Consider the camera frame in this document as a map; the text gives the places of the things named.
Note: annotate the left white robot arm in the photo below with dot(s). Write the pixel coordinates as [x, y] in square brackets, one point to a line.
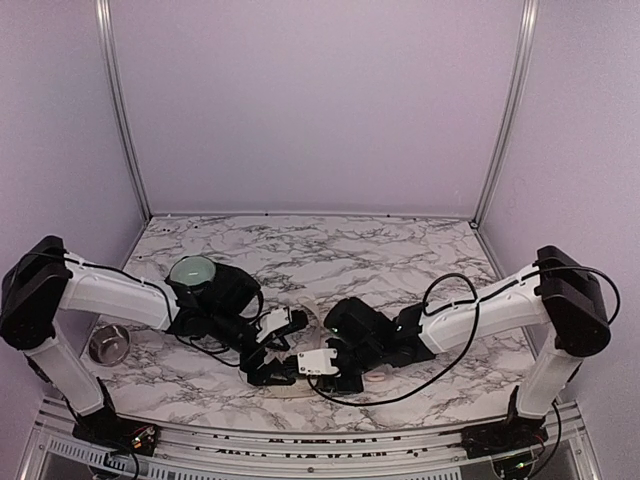
[198, 298]

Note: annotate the left aluminium corner post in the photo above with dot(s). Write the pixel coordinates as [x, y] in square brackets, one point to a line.
[116, 92]

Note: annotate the beige and black folding umbrella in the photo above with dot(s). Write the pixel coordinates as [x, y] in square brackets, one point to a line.
[300, 386]

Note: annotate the right aluminium corner post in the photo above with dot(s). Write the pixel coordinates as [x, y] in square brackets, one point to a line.
[515, 92]

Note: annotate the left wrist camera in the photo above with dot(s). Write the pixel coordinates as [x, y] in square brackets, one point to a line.
[280, 322]

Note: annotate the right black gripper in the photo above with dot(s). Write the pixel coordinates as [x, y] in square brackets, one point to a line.
[347, 380]

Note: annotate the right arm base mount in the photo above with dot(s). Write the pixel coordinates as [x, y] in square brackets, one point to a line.
[511, 433]

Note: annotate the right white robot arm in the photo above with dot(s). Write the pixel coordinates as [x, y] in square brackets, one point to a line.
[554, 291]

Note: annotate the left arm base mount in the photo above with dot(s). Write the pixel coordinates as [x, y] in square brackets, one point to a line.
[113, 431]

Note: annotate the clear glass cup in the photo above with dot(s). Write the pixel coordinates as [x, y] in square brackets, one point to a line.
[109, 345]

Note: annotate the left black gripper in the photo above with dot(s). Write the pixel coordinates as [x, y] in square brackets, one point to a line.
[267, 375]

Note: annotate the aluminium front rail frame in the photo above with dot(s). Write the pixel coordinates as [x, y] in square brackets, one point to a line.
[193, 452]

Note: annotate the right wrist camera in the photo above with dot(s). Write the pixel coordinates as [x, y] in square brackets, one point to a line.
[317, 362]

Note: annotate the aluminium corner post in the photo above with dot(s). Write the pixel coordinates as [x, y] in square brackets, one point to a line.
[515, 92]
[116, 92]

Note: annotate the green lidded bowl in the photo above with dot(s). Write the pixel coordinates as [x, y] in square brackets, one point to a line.
[192, 271]

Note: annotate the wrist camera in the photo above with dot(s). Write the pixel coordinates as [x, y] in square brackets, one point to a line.
[280, 322]
[317, 362]

